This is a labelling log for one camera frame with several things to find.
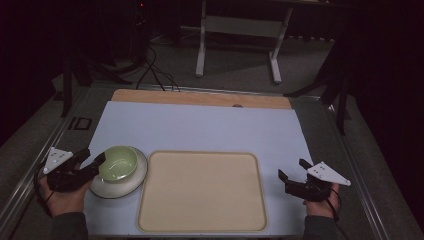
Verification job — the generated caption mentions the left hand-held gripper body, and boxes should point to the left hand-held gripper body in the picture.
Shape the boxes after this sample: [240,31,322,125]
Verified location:
[42,146,98,194]

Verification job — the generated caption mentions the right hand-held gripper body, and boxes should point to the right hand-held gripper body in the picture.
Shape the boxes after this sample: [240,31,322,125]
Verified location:
[284,161,352,203]

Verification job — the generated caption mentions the green bowl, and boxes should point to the green bowl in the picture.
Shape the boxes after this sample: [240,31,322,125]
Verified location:
[98,145,139,184]

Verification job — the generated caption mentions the person's left hand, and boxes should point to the person's left hand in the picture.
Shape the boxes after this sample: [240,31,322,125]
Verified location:
[37,175,92,218]

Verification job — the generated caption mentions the person's right hand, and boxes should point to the person's right hand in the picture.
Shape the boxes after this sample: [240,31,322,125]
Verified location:
[302,182,342,220]

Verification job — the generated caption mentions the white plate with dark rim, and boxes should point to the white plate with dark rim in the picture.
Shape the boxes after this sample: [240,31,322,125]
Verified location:
[88,146,149,200]

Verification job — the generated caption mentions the black tripod stand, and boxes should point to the black tripod stand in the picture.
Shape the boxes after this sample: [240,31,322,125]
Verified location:
[283,43,355,136]
[59,49,134,118]

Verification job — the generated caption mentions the beige tray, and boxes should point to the beige tray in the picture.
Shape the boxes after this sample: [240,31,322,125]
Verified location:
[136,150,269,234]

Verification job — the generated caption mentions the pale blue table mat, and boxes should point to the pale blue table mat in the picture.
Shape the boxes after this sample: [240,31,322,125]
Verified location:
[82,100,315,238]

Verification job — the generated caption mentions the white metal stand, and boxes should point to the white metal stand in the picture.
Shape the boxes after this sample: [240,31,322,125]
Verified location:
[194,0,295,85]

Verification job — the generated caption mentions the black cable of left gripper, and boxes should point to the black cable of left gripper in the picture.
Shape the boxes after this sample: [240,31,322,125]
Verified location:
[32,162,56,208]

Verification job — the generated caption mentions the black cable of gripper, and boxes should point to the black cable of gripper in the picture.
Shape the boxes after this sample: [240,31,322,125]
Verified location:
[32,162,56,208]
[324,188,352,240]

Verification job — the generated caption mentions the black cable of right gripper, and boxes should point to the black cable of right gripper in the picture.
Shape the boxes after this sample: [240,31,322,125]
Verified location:
[324,188,352,240]

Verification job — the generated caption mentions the metal floor rail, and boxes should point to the metal floor rail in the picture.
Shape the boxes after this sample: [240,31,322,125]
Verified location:
[319,98,424,240]
[0,85,92,232]

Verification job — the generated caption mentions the black floor cables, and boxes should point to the black floor cables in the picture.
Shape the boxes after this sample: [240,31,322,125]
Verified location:
[135,43,182,93]

